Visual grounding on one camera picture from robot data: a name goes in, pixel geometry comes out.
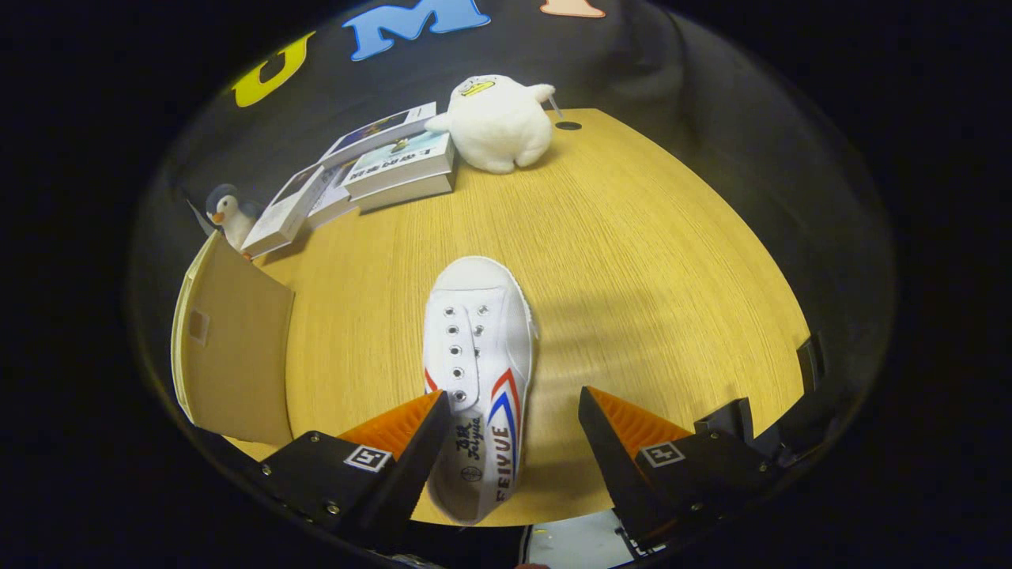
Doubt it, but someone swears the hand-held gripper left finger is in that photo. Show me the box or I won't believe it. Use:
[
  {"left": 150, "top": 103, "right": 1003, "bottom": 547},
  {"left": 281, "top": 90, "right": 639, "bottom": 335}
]
[{"left": 257, "top": 390, "right": 451, "bottom": 550}]

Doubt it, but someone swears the thin white book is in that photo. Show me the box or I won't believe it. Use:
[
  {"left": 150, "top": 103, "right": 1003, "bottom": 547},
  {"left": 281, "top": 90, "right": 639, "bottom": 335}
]
[{"left": 304, "top": 162, "right": 361, "bottom": 230}]

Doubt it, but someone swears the white book with dark portrait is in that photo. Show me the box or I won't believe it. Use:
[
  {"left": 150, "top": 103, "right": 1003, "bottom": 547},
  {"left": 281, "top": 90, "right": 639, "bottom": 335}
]
[{"left": 241, "top": 164, "right": 327, "bottom": 259}]

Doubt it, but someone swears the thick pale cover book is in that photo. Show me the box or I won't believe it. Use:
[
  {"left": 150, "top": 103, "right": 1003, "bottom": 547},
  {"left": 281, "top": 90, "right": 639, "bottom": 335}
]
[{"left": 342, "top": 130, "right": 457, "bottom": 213}]

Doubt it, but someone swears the grey penguin plush toy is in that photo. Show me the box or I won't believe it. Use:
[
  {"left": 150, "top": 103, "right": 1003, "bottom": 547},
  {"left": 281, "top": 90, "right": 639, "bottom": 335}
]
[{"left": 204, "top": 183, "right": 262, "bottom": 252}]

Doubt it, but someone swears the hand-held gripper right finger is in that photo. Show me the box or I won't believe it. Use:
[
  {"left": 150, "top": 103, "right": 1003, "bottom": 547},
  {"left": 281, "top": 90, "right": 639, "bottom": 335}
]
[{"left": 577, "top": 386, "right": 780, "bottom": 546}]

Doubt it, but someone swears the black angular frame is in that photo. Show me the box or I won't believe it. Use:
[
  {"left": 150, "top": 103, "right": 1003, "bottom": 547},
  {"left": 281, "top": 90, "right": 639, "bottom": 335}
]
[{"left": 696, "top": 332, "right": 827, "bottom": 475}]

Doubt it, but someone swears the book with blue cover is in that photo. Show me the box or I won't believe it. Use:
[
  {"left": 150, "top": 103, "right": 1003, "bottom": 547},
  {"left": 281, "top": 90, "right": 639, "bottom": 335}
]
[{"left": 319, "top": 101, "right": 438, "bottom": 168}]

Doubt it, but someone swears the white canvas shoe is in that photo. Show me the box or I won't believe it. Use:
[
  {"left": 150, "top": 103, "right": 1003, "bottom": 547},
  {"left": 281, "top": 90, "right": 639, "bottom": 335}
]
[{"left": 421, "top": 255, "right": 538, "bottom": 525}]

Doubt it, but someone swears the beige storage box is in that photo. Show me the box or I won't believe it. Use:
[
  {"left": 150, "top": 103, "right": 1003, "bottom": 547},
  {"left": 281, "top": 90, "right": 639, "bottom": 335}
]
[{"left": 170, "top": 231, "right": 295, "bottom": 447}]

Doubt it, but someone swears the white duck plush toy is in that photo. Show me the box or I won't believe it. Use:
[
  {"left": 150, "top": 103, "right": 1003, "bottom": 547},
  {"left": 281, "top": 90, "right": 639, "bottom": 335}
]
[{"left": 425, "top": 74, "right": 557, "bottom": 175}]

